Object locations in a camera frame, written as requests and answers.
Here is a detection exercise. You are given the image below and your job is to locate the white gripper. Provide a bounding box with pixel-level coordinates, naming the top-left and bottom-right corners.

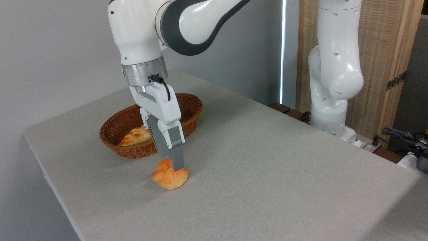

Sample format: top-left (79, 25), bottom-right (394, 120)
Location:
top-left (129, 83), bottom-right (186, 171)

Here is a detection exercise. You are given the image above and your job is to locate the round orange bread bun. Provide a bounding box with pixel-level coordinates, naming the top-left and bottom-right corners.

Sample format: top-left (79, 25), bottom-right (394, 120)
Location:
top-left (151, 159), bottom-right (189, 191)

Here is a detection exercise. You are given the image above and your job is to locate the long braided bread loaf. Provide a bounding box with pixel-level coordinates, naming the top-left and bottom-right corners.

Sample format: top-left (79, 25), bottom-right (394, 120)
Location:
top-left (118, 125), bottom-right (153, 147)

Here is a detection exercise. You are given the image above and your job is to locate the brown oval wicker basket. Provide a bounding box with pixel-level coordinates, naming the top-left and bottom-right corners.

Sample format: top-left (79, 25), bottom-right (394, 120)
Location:
top-left (99, 93), bottom-right (203, 159)

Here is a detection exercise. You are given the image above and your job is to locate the grey tablecloth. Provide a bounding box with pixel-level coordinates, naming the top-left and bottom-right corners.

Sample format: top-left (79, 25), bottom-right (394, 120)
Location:
top-left (23, 71), bottom-right (428, 241)

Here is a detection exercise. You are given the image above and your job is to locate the white power strip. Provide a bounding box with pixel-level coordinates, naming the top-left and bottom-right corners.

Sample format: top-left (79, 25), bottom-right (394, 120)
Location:
top-left (354, 139), bottom-right (382, 154)

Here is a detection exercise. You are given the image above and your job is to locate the metal screen hinge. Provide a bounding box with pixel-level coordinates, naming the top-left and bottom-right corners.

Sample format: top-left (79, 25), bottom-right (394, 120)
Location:
top-left (386, 71), bottom-right (407, 91)

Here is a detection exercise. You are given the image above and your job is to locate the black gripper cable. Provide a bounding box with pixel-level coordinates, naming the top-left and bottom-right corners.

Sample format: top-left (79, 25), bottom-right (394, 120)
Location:
top-left (150, 74), bottom-right (172, 102)

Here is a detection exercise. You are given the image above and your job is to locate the bundle of dark cables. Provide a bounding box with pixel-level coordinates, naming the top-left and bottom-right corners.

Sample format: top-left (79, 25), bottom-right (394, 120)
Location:
top-left (382, 127), bottom-right (428, 158)

